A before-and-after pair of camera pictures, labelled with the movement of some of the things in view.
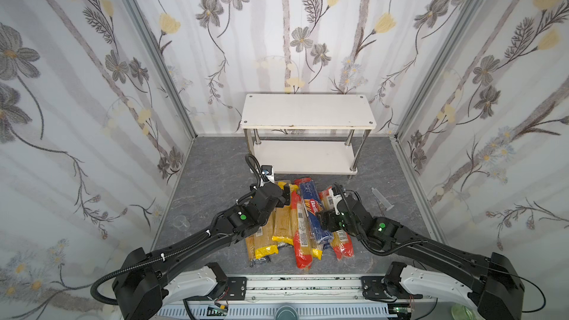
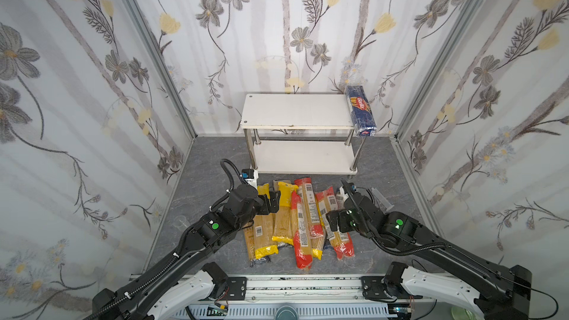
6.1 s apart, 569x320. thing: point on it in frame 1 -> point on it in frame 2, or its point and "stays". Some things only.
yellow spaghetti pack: x=284 y=223 stays
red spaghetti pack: x=303 y=248 stays
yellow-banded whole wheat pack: x=262 y=243 stays
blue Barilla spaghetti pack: x=314 y=204 -> x=361 y=112
